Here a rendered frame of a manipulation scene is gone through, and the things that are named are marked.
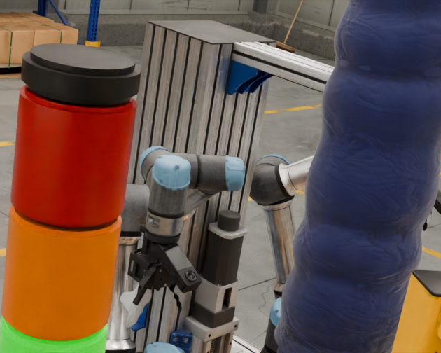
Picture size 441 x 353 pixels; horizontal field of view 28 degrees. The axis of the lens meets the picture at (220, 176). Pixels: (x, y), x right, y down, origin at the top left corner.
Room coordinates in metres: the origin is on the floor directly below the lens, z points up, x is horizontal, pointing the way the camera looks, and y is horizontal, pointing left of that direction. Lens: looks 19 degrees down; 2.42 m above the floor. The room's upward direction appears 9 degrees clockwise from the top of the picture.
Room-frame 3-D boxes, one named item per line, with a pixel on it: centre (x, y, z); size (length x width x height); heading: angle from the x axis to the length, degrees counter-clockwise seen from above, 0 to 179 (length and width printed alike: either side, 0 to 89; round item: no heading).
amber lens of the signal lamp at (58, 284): (0.36, 0.07, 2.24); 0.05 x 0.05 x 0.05
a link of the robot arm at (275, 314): (2.34, -0.27, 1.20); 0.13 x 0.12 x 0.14; 168
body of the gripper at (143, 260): (1.66, 0.10, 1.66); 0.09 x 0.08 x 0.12; 49
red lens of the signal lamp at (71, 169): (0.36, 0.07, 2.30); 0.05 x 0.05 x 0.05
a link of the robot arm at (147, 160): (1.76, 0.11, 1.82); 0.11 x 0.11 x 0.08; 19
